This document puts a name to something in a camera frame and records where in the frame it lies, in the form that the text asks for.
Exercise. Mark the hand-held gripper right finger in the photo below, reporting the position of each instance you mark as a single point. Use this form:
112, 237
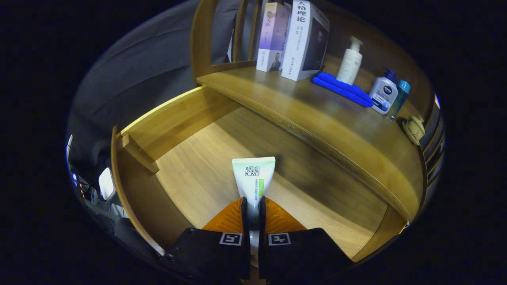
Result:
262, 225

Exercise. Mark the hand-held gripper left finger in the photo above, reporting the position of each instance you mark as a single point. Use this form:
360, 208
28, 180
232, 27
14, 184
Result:
244, 225

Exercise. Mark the white green cream tube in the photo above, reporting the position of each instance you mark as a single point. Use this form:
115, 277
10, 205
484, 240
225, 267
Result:
253, 178

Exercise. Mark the brown wooden drawer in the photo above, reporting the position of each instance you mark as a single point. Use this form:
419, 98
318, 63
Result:
198, 170

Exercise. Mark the wooden countertop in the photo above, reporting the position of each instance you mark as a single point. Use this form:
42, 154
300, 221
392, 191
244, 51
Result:
317, 114

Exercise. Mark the brown wooden cabinet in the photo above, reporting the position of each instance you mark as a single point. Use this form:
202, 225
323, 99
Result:
204, 39

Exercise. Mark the white rounded device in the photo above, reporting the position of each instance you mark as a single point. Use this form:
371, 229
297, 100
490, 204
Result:
107, 184

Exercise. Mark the blue folded cloth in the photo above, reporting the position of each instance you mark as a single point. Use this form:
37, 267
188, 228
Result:
340, 89

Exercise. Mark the white bottle with blue cap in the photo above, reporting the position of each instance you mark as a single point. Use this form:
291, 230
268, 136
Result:
383, 95

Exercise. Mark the yellow lidded teacup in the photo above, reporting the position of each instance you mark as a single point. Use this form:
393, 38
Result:
414, 130

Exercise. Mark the black backdrop cloth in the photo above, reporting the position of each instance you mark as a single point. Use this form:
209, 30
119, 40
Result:
138, 79

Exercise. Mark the white pump bottle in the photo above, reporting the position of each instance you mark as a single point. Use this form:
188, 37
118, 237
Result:
349, 65

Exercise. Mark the slim teal bottle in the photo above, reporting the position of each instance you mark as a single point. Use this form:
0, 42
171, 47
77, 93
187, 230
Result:
401, 97

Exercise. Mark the white thick book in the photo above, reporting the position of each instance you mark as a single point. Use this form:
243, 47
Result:
299, 39

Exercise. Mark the purple book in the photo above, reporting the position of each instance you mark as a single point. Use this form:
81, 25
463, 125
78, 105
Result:
273, 35

